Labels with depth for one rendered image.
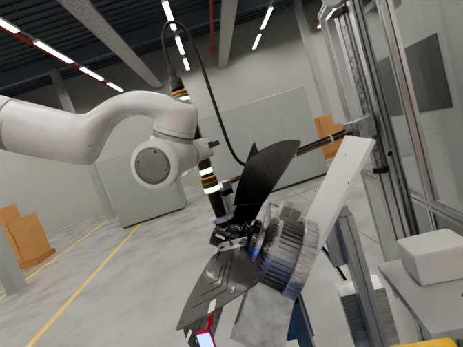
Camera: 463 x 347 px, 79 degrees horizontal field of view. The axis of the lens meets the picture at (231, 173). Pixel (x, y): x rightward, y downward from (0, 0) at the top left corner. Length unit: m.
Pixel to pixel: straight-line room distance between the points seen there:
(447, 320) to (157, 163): 0.83
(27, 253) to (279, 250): 8.32
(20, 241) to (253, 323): 8.33
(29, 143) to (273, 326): 0.68
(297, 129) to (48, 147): 6.11
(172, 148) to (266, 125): 5.87
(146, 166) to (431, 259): 0.88
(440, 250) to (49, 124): 1.04
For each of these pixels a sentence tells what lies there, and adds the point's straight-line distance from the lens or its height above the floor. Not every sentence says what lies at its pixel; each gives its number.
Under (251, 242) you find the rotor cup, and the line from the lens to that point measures 0.85.
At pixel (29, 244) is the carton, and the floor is 0.52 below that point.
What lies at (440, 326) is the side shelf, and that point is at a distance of 0.97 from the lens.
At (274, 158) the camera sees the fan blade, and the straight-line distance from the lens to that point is 0.75.
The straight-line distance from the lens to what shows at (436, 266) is 1.08.
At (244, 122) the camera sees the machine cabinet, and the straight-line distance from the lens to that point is 6.25.
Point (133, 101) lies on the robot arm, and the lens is 0.50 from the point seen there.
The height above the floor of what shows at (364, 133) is 1.34.
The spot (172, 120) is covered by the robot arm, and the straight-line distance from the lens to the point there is 0.50.
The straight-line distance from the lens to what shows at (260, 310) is 0.84.
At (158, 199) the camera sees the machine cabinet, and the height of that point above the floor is 0.49.
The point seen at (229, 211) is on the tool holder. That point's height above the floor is 1.28.
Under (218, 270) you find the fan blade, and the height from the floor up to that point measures 1.18.
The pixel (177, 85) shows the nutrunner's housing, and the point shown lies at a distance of 0.78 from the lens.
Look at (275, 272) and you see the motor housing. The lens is 0.85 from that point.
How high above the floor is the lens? 1.48
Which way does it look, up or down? 7 degrees down
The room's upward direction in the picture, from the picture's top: 18 degrees counter-clockwise
